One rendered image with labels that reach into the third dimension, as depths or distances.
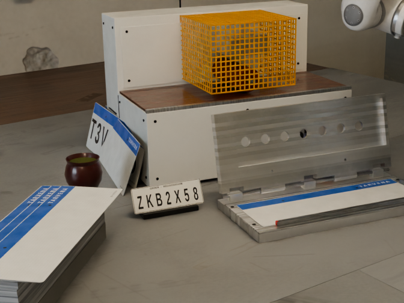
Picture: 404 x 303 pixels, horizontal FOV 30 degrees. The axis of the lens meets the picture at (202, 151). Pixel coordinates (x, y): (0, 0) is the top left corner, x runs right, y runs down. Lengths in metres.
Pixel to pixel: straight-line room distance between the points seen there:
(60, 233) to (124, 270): 0.16
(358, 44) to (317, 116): 2.65
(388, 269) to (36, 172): 0.96
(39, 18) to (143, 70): 1.37
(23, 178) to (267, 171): 0.63
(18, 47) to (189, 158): 1.59
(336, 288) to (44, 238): 0.51
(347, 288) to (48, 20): 2.22
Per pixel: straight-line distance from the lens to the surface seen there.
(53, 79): 3.10
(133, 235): 1.55
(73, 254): 1.39
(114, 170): 1.88
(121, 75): 1.93
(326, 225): 1.57
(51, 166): 2.01
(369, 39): 4.44
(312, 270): 1.41
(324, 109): 1.76
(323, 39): 4.19
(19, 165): 2.04
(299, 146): 1.73
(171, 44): 1.96
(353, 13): 1.65
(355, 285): 1.37
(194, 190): 1.67
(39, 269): 1.20
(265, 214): 1.59
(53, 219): 1.38
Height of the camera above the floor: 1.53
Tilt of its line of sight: 18 degrees down
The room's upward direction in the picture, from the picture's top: 1 degrees counter-clockwise
